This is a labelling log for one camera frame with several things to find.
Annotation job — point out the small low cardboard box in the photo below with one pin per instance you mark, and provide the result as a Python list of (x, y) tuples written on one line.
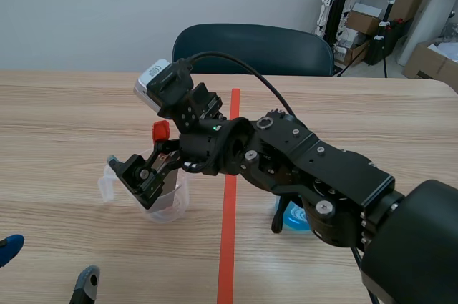
[(352, 52)]

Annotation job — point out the black metal rail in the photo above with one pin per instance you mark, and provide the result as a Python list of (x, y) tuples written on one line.
[(341, 0)]

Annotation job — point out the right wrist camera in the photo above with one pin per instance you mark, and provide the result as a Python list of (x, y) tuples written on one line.
[(147, 80)]

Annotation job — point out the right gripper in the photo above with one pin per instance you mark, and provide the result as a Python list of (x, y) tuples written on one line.
[(200, 143)]

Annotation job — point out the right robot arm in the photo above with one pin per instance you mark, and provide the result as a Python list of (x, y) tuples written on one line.
[(340, 168)]

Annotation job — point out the black tripod stand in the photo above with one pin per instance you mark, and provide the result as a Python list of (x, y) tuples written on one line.
[(388, 10)]

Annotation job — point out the cardboard box with papers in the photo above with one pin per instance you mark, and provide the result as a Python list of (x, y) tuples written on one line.
[(434, 61)]

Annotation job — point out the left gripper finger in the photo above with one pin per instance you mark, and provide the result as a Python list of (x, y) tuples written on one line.
[(10, 248), (87, 284)]

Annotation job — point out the empty clear plastic beaker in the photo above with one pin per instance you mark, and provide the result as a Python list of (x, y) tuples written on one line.
[(166, 211)]

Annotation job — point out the dark blue chair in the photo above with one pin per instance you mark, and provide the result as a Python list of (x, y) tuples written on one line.
[(250, 50)]

